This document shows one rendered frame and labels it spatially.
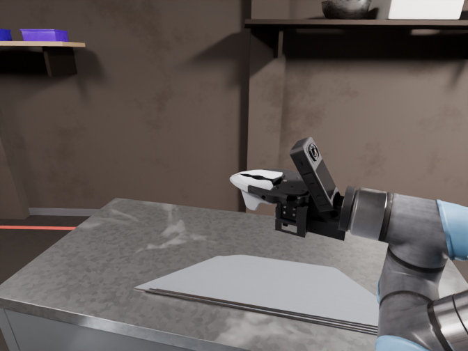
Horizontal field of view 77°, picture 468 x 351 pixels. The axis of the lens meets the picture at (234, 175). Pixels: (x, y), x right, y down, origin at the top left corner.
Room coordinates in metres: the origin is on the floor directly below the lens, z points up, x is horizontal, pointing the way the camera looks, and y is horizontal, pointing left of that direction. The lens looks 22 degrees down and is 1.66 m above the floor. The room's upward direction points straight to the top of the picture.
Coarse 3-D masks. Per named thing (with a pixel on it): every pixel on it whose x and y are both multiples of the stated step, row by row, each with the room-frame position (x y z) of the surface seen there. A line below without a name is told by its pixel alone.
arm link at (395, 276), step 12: (384, 264) 0.37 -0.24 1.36; (396, 264) 0.35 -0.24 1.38; (408, 264) 0.34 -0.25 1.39; (384, 276) 0.36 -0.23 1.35; (396, 276) 0.34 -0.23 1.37; (408, 276) 0.33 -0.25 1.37; (420, 276) 0.33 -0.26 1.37; (432, 276) 0.33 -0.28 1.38; (384, 288) 0.33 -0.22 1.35; (396, 288) 0.31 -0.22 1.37; (408, 288) 0.31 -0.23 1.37; (420, 288) 0.31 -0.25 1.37; (432, 288) 0.31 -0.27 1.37; (432, 300) 0.29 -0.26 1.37
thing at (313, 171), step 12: (300, 144) 0.42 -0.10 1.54; (312, 144) 0.42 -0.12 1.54; (300, 156) 0.41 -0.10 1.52; (312, 156) 0.41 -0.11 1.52; (300, 168) 0.41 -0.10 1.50; (312, 168) 0.40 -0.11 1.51; (324, 168) 0.43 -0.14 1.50; (312, 180) 0.40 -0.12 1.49; (324, 180) 0.41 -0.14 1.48; (312, 192) 0.41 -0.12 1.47; (324, 192) 0.40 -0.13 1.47; (336, 192) 0.42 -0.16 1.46; (324, 204) 0.40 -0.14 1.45
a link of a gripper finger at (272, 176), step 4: (240, 172) 0.50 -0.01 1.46; (244, 172) 0.50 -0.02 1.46; (248, 172) 0.50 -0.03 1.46; (252, 172) 0.50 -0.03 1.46; (256, 172) 0.49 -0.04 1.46; (260, 172) 0.49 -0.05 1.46; (264, 172) 0.49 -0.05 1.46; (268, 172) 0.49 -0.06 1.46; (272, 172) 0.49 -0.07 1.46; (276, 172) 0.49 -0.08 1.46; (280, 172) 0.49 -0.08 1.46; (232, 176) 0.50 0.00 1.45; (248, 176) 0.49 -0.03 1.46; (252, 176) 0.49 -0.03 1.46; (256, 176) 0.49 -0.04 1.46; (260, 176) 0.48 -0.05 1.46; (264, 176) 0.48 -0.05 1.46; (268, 176) 0.48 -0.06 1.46; (272, 176) 0.48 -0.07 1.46; (276, 176) 0.48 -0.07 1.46; (280, 176) 0.48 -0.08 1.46; (272, 180) 0.47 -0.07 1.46; (276, 180) 0.47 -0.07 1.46; (280, 180) 0.48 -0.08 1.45; (272, 184) 0.47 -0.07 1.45; (276, 184) 0.47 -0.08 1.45
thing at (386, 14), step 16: (384, 0) 2.38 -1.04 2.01; (400, 0) 2.28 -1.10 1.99; (416, 0) 2.27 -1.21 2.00; (432, 0) 2.27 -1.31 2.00; (448, 0) 2.27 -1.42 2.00; (368, 16) 2.63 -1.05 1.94; (384, 16) 2.33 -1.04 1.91; (400, 16) 2.28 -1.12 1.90; (416, 16) 2.27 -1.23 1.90; (432, 16) 2.27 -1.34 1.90; (448, 16) 2.27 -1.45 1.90
